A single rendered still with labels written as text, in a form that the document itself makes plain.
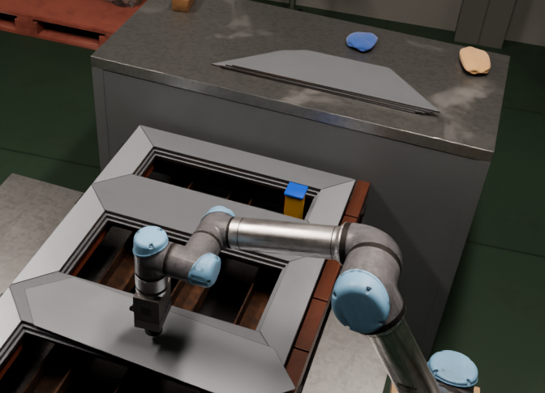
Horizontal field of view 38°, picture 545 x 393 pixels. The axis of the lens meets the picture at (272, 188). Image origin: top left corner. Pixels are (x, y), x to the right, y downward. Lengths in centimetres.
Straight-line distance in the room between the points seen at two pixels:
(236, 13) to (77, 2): 220
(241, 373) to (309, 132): 87
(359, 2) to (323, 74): 277
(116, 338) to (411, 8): 372
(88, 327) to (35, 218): 56
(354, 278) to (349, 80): 109
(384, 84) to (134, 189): 85
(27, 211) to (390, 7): 333
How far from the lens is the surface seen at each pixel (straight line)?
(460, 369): 191
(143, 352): 196
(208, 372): 192
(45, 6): 495
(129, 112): 268
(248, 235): 175
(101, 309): 205
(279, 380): 191
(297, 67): 256
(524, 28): 532
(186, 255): 171
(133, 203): 234
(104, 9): 490
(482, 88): 266
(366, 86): 251
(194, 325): 201
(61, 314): 206
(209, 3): 296
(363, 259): 159
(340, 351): 220
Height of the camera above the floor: 238
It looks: 40 degrees down
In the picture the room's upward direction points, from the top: 5 degrees clockwise
